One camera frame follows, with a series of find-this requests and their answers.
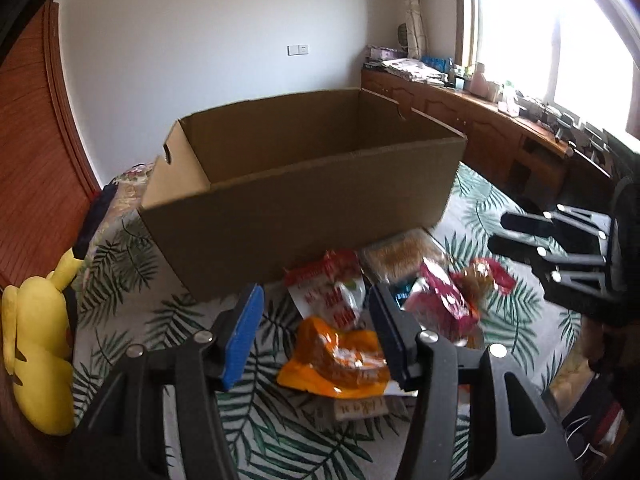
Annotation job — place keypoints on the beige printed snack packet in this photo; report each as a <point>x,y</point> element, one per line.
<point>360,409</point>

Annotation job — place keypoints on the person's right hand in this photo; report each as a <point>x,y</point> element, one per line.
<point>600,345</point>

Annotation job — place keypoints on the blue packs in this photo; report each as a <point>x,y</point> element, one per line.
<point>436,63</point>

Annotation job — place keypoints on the patterned curtain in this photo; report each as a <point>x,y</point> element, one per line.
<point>410,10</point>

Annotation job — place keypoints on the white wall switch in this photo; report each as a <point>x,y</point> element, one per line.
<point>298,50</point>

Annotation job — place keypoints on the small round fan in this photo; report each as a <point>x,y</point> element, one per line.
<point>401,33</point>

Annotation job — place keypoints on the purple box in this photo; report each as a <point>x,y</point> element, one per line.
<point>382,52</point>

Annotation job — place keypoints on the brown wooden headboard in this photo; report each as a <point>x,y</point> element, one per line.
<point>35,160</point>

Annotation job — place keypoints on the yellow plush toy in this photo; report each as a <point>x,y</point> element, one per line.
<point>35,340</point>

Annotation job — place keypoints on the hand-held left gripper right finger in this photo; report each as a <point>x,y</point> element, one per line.
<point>395,345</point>

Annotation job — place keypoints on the stack of printed papers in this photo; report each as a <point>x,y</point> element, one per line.
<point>410,67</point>

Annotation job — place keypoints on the pink snack packet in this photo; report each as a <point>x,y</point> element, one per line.
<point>442,300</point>

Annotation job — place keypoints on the pink jar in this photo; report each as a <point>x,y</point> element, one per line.
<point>481,81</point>

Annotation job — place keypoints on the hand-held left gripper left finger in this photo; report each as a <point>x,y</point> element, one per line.
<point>244,342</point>

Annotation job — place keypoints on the dark cloth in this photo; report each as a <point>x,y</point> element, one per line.
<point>95,215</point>

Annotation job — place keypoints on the long wooden cabinet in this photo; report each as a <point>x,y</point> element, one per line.
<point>480,125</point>

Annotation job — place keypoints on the leaf print blanket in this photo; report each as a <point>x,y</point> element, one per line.
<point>300,440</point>

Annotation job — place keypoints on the wooden framed window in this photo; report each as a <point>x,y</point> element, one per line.
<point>560,30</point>

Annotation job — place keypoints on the red orange snack packet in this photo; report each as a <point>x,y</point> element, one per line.
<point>487,280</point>

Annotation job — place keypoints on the clear tray of brown snacks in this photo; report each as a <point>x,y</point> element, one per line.
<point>400,255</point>

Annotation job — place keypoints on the clear plastic bottle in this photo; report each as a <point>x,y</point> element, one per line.
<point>506,96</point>

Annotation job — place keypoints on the group of black devices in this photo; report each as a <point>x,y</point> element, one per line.
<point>565,127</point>

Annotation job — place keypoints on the black monitor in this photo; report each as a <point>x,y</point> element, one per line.
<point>620,152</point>

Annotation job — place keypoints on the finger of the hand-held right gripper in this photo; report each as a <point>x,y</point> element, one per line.
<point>530,224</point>
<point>520,251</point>

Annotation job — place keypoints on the small blue snack packet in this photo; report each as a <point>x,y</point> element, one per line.
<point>401,294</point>

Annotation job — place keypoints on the brown cardboard box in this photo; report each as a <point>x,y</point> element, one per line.
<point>300,210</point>

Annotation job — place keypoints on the red and white snack pouch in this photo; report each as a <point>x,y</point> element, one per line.
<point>327,292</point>

